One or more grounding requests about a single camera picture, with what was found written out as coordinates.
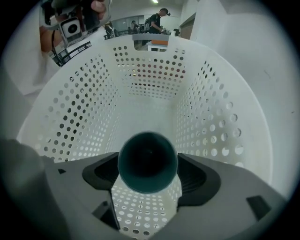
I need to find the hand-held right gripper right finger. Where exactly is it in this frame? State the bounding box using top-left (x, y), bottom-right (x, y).
top-left (150, 152), bottom-right (289, 240)

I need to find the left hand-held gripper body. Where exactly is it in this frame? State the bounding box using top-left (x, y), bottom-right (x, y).
top-left (40, 0), bottom-right (111, 45)

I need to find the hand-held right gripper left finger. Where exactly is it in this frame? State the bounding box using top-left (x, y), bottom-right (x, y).
top-left (40, 151), bottom-right (121, 236)

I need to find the dark teal cup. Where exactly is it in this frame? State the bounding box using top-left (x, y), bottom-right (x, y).
top-left (117, 131), bottom-right (178, 194)

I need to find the white perforated plastic basket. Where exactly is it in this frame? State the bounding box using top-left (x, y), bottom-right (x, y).
top-left (16, 32), bottom-right (274, 238)

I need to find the person's left forearm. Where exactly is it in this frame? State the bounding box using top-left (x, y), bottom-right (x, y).
top-left (39, 25), bottom-right (65, 53)

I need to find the person's left hand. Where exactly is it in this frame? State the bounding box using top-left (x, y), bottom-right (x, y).
top-left (90, 0), bottom-right (107, 20)

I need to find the white table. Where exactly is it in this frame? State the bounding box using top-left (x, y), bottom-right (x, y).
top-left (0, 44), bottom-right (59, 141)

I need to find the brown cabinet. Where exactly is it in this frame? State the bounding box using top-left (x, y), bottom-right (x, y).
top-left (180, 12), bottom-right (197, 40)

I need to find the black wire rack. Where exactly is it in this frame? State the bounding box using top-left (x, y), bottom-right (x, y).
top-left (52, 41), bottom-right (92, 68)

